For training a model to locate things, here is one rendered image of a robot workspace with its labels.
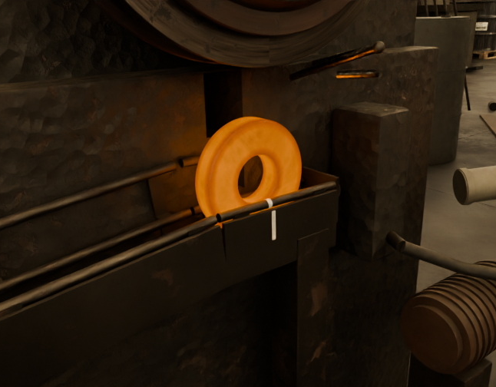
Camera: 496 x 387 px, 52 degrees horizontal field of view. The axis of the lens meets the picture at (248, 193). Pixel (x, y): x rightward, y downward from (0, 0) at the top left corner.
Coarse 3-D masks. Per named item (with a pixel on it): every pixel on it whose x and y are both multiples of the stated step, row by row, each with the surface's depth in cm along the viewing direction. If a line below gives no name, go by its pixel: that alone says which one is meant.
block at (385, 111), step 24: (336, 120) 80; (360, 120) 76; (384, 120) 73; (408, 120) 76; (336, 144) 81; (360, 144) 77; (384, 144) 74; (408, 144) 78; (336, 168) 82; (360, 168) 78; (384, 168) 76; (360, 192) 79; (384, 192) 77; (360, 216) 80; (384, 216) 79; (336, 240) 86; (360, 240) 81; (384, 240) 80
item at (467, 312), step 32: (448, 288) 79; (480, 288) 79; (416, 320) 79; (448, 320) 74; (480, 320) 75; (416, 352) 80; (448, 352) 75; (480, 352) 74; (416, 384) 86; (448, 384) 80; (480, 384) 81
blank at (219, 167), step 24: (240, 120) 64; (264, 120) 64; (216, 144) 62; (240, 144) 63; (264, 144) 65; (288, 144) 68; (216, 168) 61; (240, 168) 64; (264, 168) 70; (288, 168) 69; (216, 192) 62; (264, 192) 69; (288, 192) 70
